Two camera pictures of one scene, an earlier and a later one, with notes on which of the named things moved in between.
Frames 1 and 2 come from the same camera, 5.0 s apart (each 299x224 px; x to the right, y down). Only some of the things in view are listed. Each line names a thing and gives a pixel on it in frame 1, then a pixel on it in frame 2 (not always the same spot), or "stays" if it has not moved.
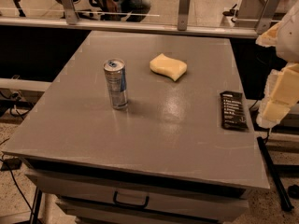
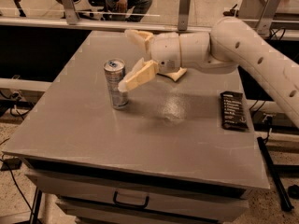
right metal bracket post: (269, 11) stays
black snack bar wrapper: (233, 110) stays
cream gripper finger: (281, 93) → (142, 71)
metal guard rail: (132, 26) stays
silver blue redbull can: (115, 71) stays
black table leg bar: (279, 189) stays
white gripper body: (290, 36) → (164, 52)
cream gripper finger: (268, 38) → (144, 39)
